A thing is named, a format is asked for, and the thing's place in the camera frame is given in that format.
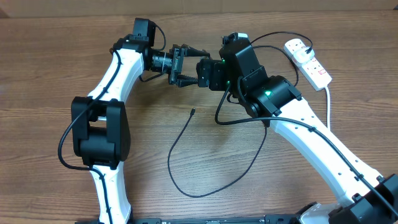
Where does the white charger plug adapter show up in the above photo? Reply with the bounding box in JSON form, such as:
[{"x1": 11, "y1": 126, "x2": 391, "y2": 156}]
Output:
[{"x1": 293, "y1": 47, "x2": 315, "y2": 65}]

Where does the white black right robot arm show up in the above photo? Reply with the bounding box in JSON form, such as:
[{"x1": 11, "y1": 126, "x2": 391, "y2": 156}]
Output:
[{"x1": 197, "y1": 33, "x2": 397, "y2": 223}]

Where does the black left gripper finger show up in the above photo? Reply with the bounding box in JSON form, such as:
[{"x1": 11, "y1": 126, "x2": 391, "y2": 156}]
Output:
[
  {"x1": 177, "y1": 75, "x2": 198, "y2": 88},
  {"x1": 182, "y1": 44, "x2": 211, "y2": 58}
]

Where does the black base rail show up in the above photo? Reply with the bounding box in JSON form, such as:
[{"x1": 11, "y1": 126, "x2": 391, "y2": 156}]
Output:
[{"x1": 74, "y1": 213, "x2": 312, "y2": 224}]

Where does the black USB charging cable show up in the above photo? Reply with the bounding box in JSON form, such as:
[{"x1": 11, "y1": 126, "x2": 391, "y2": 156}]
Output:
[{"x1": 167, "y1": 30, "x2": 314, "y2": 199}]

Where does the white power strip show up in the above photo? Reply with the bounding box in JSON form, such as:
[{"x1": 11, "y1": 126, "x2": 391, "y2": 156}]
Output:
[{"x1": 284, "y1": 39, "x2": 332, "y2": 91}]

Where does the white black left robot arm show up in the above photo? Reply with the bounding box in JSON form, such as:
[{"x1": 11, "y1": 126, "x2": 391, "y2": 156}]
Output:
[{"x1": 68, "y1": 18, "x2": 209, "y2": 224}]

